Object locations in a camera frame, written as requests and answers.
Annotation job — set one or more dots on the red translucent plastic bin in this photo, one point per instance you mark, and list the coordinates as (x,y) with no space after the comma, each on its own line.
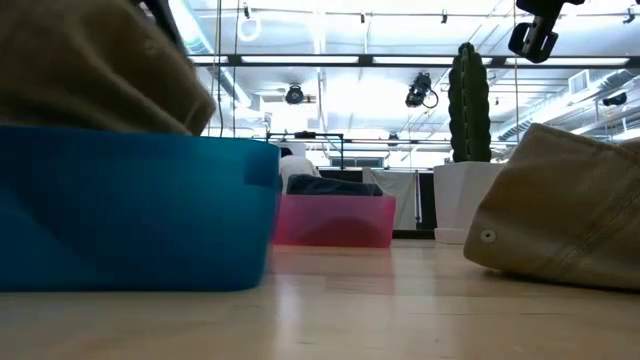
(335,222)

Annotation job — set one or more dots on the black ceiling spotlight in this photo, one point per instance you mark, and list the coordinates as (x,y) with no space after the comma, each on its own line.
(417,92)
(615,99)
(295,95)

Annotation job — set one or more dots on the blue translucent plastic bin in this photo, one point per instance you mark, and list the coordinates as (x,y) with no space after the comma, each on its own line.
(125,215)

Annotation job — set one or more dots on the dark blue denim cap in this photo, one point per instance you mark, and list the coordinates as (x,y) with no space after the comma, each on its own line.
(330,186)

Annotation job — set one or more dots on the white air vent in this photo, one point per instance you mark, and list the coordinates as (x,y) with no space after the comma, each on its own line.
(580,82)

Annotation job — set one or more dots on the beige cotton cap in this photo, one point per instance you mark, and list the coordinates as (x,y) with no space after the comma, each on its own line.
(90,65)
(560,210)

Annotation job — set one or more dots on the person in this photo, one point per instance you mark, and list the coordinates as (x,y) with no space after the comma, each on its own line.
(300,165)

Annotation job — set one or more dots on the grey hanging cloth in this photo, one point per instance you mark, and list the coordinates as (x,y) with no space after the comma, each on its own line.
(400,200)

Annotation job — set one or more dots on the black partition panel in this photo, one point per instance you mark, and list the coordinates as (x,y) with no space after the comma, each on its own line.
(425,200)

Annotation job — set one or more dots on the white plant pot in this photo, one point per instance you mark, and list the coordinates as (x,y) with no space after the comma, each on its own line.
(460,200)

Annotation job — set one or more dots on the black metal rack frame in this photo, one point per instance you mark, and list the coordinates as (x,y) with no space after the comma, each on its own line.
(305,134)

